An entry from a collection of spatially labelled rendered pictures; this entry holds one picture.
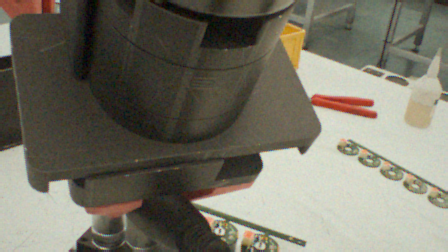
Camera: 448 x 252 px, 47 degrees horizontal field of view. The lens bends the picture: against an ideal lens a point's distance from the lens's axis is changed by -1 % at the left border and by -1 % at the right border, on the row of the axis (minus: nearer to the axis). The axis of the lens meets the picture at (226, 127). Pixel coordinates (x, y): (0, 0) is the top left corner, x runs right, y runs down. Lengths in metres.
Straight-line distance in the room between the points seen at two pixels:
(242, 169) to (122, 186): 0.05
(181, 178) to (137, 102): 0.04
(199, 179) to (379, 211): 0.34
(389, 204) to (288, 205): 0.10
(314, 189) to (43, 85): 0.37
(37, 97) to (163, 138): 0.04
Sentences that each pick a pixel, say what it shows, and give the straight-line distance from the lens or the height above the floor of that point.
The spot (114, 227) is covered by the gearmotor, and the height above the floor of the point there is 0.79.
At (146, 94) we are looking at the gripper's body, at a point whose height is 0.97.
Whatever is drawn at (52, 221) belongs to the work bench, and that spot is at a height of 0.75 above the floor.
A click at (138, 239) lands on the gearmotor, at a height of 0.79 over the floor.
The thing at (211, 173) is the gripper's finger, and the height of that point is 0.93.
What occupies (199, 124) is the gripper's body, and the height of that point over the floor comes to 0.96.
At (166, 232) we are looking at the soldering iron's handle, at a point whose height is 0.92.
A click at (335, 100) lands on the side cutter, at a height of 0.76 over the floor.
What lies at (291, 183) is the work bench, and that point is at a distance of 0.51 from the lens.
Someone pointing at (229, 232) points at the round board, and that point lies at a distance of 0.35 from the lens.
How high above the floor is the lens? 1.04
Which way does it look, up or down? 29 degrees down
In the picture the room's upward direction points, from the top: 7 degrees clockwise
